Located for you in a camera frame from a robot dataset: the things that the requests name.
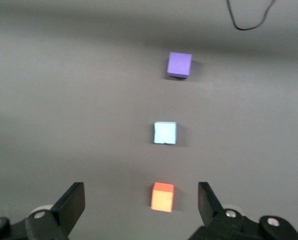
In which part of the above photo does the dark grey table cloth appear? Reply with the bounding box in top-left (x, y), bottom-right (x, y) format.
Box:
top-left (0, 0), bottom-right (298, 240)

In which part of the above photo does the looped black cable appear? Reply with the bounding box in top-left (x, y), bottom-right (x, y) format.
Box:
top-left (225, 0), bottom-right (277, 32)

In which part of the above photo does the blue foam block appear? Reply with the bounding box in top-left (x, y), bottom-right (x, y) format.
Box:
top-left (153, 121), bottom-right (178, 146)

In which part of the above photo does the orange foam block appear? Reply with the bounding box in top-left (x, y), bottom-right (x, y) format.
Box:
top-left (150, 182), bottom-right (175, 214)

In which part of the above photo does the purple foam block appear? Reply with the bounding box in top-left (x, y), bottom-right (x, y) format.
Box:
top-left (166, 51), bottom-right (193, 80)

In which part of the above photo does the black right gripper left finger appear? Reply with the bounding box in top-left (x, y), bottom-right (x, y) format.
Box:
top-left (0, 181), bottom-right (86, 240)

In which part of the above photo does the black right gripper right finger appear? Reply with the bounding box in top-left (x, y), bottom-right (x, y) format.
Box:
top-left (188, 181), bottom-right (298, 240)

